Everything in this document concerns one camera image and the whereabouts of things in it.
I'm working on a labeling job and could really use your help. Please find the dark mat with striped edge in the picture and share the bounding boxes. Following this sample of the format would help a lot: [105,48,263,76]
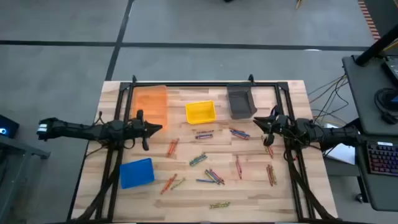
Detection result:
[357,0,398,41]

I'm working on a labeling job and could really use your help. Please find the white paper sheet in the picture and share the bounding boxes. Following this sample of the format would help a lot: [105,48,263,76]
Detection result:
[323,123,357,166]

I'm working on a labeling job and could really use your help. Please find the black box with blue light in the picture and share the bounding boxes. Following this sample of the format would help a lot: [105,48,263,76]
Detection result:
[0,114,20,139]

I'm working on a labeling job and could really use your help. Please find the grey metal cart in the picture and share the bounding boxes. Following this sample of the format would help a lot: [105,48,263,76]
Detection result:
[0,135,51,224]

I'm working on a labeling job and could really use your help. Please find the translucent orange plastic bin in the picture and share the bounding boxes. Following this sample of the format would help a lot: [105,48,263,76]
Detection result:
[132,85,170,131]

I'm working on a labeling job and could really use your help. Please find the cable bundle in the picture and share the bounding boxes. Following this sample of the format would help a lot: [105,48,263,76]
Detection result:
[307,73,351,125]

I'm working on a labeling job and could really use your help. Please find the black aluminium table frame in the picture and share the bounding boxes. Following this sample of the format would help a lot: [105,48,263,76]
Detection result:
[67,73,341,224]

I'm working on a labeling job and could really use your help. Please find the yellow perforated plastic basket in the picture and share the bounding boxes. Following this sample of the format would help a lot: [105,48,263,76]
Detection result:
[185,100,218,125]

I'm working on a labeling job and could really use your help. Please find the grey desk top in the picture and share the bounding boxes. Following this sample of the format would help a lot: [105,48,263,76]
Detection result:
[353,133,398,212]
[341,55,398,136]

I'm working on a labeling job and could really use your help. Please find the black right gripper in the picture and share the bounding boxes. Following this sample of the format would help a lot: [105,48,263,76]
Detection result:
[253,106,292,147]

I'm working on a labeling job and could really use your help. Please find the black headphones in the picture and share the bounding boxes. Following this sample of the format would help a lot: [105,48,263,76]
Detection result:
[374,87,398,125]

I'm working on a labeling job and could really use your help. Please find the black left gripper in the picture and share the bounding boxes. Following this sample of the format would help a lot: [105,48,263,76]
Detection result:
[126,109,163,152]

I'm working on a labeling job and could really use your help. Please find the backlit black keyboard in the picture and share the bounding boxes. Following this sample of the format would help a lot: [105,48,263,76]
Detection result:
[366,141,398,177]

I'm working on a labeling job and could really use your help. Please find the black stand pole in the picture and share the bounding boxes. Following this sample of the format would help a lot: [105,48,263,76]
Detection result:
[354,23,398,67]

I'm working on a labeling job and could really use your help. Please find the grey plastic bin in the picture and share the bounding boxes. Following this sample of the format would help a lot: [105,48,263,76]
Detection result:
[226,83,258,120]

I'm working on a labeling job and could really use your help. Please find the blue perforated plastic basket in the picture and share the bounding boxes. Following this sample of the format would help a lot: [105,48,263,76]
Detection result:
[119,157,155,190]

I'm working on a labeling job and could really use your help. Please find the black screen device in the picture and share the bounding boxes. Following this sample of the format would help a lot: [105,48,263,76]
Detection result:
[381,55,398,88]

